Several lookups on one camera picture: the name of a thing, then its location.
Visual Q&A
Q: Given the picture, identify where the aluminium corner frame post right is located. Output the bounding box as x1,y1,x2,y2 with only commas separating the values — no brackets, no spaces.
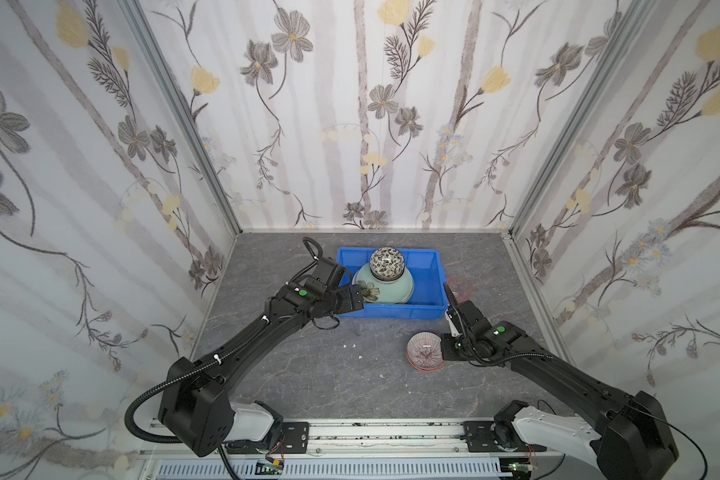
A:
507,0,656,239

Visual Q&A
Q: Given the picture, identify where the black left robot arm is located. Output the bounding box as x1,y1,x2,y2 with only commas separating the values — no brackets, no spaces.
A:
157,258,363,457

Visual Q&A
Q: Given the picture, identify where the aluminium corner frame post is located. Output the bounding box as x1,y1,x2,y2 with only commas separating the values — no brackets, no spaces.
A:
507,0,656,239
118,0,243,237

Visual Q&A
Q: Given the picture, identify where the black corrugated cable conduit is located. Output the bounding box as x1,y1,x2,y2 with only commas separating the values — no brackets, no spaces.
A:
442,281,553,368

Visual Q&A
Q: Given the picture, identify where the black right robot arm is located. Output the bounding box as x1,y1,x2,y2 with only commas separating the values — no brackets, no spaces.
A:
441,300,679,479

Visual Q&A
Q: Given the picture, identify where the pink transparent plastic cup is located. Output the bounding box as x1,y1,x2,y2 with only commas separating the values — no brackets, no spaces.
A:
447,275,474,304

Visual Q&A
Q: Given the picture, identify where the light green ceramic plate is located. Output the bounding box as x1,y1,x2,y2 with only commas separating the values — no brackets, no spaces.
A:
352,264,415,304

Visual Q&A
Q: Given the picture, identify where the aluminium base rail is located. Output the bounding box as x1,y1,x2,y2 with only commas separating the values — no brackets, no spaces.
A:
137,416,631,460

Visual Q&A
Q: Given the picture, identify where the blue plastic bin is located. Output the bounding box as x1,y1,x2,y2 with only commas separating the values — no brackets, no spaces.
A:
337,247,448,321

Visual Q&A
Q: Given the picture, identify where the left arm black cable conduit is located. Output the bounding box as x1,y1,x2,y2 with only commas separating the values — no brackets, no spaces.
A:
124,311,277,445

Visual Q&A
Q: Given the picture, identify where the red patterned bowl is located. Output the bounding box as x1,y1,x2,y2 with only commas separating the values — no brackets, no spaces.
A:
405,332,445,372

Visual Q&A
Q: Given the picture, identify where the aluminium corner frame post left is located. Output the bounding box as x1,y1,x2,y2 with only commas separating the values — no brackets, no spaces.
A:
118,0,243,237

